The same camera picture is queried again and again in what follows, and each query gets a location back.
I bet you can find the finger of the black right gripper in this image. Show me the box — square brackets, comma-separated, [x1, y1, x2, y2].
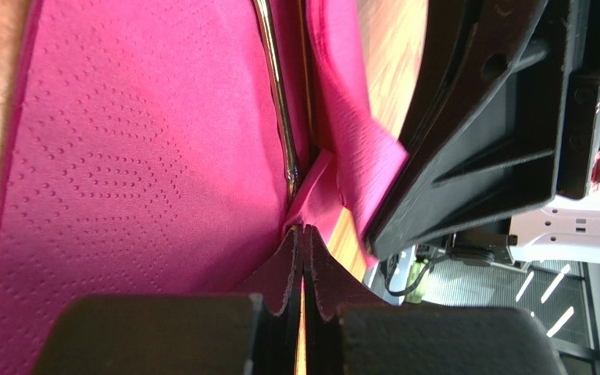
[398, 0, 488, 152]

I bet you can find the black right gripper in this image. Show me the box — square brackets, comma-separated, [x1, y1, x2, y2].
[365, 1, 600, 260]

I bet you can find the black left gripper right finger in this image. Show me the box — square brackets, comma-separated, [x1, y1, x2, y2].
[302, 226, 565, 374]

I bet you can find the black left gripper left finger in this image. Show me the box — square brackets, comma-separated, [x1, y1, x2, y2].
[33, 226, 304, 374]

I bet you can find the iridescent fork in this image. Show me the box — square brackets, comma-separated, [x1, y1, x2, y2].
[252, 0, 301, 203]

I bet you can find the magenta paper napkin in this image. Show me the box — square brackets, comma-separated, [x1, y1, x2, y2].
[0, 1, 406, 374]

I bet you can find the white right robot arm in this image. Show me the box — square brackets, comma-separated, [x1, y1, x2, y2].
[364, 1, 600, 265]

